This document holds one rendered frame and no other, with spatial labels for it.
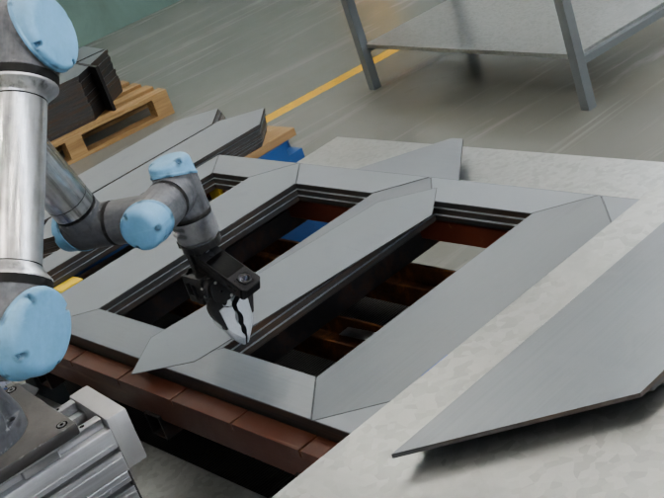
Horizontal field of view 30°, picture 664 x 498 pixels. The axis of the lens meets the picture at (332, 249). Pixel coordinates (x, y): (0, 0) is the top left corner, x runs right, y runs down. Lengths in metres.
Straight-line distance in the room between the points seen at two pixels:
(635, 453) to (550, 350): 0.21
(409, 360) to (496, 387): 0.57
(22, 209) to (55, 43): 0.24
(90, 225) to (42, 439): 0.43
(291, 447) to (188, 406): 0.29
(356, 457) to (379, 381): 0.53
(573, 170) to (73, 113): 4.52
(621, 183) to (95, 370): 1.11
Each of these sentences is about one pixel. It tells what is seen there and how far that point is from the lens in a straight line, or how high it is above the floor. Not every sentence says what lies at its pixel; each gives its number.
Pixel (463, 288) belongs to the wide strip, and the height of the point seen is 0.85.
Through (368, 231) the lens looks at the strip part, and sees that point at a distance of 2.46.
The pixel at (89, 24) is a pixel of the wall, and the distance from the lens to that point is 9.81.
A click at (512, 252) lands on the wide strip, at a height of 0.85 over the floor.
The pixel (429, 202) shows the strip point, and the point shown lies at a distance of 2.50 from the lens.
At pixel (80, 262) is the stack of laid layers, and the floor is 0.83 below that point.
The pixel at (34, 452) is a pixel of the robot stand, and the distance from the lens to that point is 1.75.
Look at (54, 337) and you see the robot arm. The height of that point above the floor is 1.19.
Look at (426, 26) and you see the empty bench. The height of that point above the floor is 0.23.
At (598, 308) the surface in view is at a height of 1.07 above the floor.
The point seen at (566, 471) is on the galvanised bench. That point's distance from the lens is 1.30.
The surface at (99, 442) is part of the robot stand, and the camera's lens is 1.84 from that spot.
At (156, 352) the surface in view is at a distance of 2.30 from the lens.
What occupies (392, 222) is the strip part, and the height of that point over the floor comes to 0.85.
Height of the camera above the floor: 1.81
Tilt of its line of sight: 23 degrees down
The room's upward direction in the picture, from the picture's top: 20 degrees counter-clockwise
